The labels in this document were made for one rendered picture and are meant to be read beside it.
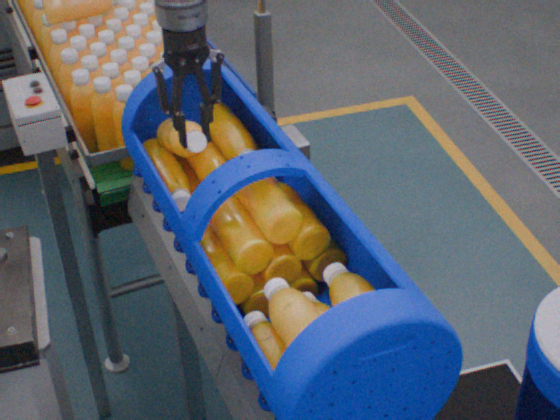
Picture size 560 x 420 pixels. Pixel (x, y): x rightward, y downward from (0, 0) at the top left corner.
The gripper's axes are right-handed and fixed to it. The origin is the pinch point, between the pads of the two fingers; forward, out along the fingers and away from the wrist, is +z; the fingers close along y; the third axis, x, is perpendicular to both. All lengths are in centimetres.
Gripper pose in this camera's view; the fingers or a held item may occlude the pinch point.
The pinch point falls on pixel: (193, 126)
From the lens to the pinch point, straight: 158.9
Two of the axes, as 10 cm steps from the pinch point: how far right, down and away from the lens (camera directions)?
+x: -4.0, -5.3, 7.5
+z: 0.3, 8.1, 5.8
